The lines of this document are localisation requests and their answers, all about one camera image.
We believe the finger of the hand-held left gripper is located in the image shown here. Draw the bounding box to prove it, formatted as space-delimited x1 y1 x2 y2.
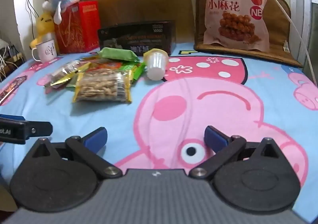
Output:
24 121 53 138
0 114 26 122

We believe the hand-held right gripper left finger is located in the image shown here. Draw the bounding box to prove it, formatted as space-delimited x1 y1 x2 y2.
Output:
31 127 123 179

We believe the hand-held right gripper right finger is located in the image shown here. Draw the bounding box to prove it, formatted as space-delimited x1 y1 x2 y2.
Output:
189 126 281 179

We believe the white jelly cup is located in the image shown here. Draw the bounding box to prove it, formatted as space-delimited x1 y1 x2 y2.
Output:
143 49 169 82

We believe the black cardboard box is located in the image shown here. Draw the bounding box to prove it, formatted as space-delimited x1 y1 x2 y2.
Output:
97 20 177 56

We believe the dark snack bar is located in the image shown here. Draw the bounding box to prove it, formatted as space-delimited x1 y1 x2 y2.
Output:
0 76 28 105

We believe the printed cartoon blanket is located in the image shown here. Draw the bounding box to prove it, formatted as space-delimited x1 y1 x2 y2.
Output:
0 48 318 224

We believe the clear peanut packet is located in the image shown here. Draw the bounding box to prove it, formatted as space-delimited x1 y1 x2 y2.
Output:
72 68 132 104

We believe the silver gold snack packet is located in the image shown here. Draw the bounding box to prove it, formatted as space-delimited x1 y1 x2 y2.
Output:
44 61 80 89

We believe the white enamel mug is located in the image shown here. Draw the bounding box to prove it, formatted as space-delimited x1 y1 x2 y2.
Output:
31 40 58 63

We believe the orange red snack packet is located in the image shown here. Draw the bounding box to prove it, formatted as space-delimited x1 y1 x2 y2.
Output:
81 57 123 71

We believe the green striped snack packet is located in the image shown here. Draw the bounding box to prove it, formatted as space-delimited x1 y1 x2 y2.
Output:
119 62 146 83

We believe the yellow plush toy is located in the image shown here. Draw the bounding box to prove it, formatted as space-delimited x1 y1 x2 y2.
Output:
29 11 59 51

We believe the red gift bag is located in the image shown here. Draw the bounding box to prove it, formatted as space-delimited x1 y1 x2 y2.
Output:
54 0 101 55

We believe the large pink snack bag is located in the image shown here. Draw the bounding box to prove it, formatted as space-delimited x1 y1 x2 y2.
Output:
203 0 270 52

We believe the brown seat cushion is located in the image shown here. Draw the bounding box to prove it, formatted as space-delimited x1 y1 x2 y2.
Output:
193 0 304 68

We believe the tangle of cables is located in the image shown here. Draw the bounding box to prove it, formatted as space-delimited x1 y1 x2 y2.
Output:
0 37 26 83

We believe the white cable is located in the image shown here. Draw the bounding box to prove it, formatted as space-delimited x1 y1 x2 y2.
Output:
248 0 318 83

